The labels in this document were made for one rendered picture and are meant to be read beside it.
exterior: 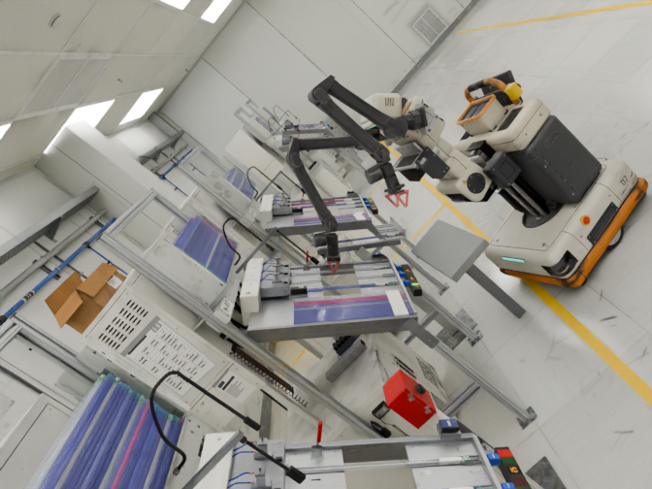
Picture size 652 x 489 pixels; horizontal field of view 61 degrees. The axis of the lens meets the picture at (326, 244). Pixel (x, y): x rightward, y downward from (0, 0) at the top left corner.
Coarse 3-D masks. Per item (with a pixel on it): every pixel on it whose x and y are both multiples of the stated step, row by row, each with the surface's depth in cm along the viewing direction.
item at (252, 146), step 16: (240, 112) 711; (256, 128) 702; (272, 128) 760; (240, 144) 696; (256, 144) 697; (272, 144) 694; (288, 144) 731; (240, 160) 703; (256, 160) 704; (272, 160) 705; (320, 160) 765; (352, 160) 781; (272, 176) 712; (320, 176) 715; (336, 176) 735; (320, 192) 722; (336, 192) 723; (336, 208) 730
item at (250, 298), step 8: (248, 264) 281; (256, 264) 280; (248, 272) 271; (256, 272) 270; (248, 280) 260; (256, 280) 259; (248, 288) 251; (256, 288) 250; (240, 296) 243; (248, 296) 243; (256, 296) 243; (248, 304) 244; (256, 304) 244; (248, 312) 245; (248, 320) 246
